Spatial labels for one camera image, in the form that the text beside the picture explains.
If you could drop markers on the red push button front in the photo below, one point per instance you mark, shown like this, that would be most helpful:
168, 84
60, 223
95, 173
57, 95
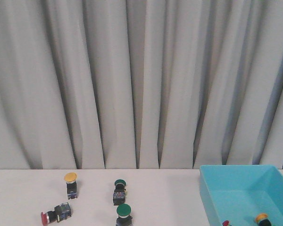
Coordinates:
226, 223

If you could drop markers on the red push button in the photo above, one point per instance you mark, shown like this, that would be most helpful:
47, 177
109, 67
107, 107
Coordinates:
60, 213
226, 223

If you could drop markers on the red push button lying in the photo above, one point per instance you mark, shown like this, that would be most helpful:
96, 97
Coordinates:
60, 213

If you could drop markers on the rear green push button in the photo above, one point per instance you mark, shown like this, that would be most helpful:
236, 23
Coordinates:
119, 193

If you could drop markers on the front green push button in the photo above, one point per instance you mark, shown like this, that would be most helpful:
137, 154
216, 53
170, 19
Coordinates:
124, 215

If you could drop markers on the green push button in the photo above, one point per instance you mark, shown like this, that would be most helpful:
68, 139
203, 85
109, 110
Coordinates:
124, 215
119, 193

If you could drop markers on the yellow push button switch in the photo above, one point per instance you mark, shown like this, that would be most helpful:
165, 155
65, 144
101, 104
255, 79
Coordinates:
70, 179

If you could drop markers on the light blue plastic box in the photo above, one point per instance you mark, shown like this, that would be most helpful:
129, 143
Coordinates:
238, 193

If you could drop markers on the grey pleated curtain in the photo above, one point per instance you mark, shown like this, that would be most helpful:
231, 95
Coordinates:
140, 84

